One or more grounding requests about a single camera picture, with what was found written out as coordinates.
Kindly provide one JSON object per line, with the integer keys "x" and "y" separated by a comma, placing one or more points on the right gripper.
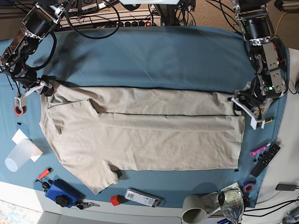
{"x": 28, "y": 78}

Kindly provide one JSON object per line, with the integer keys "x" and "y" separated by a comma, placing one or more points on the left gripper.
{"x": 254, "y": 100}

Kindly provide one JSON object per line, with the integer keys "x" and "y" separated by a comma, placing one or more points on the beige T-shirt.
{"x": 93, "y": 131}

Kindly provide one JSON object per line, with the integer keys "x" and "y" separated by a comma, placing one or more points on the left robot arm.
{"x": 266, "y": 54}

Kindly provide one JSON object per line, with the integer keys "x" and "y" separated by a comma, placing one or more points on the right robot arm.
{"x": 25, "y": 39}

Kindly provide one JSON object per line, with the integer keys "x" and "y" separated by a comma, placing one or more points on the yellow green battery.
{"x": 269, "y": 120}

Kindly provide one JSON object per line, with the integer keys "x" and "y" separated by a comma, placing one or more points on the red tape roll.
{"x": 19, "y": 111}

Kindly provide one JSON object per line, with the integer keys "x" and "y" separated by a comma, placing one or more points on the pink glue tube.
{"x": 259, "y": 150}

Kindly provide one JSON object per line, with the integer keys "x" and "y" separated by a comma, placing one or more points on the white paper note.
{"x": 22, "y": 140}

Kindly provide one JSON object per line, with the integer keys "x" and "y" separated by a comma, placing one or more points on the black remote control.
{"x": 263, "y": 163}

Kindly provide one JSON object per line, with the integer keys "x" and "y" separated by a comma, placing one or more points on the translucent plastic cup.
{"x": 17, "y": 158}

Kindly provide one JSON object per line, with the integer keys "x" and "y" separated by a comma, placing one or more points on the blue table cloth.
{"x": 173, "y": 185}

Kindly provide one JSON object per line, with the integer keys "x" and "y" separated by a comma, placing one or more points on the purple tape roll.
{"x": 248, "y": 186}

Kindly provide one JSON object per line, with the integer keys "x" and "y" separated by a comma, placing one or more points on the red marker pen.
{"x": 43, "y": 174}

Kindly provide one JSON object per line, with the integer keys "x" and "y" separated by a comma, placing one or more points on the black power adapter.
{"x": 286, "y": 187}

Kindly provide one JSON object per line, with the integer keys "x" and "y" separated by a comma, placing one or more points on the clear wine glass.
{"x": 231, "y": 203}

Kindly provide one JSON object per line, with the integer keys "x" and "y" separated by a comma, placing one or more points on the blue box with knob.
{"x": 63, "y": 194}

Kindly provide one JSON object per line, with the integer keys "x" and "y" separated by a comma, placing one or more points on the grey ceramic mug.
{"x": 195, "y": 208}

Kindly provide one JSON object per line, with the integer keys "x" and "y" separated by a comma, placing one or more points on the black power strip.
{"x": 135, "y": 24}

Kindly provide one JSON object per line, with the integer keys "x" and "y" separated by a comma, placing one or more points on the red cube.
{"x": 116, "y": 200}

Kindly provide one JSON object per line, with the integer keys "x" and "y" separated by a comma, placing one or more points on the clear plastic packaged item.
{"x": 143, "y": 198}

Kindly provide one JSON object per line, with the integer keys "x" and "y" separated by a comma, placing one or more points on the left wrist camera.
{"x": 21, "y": 101}

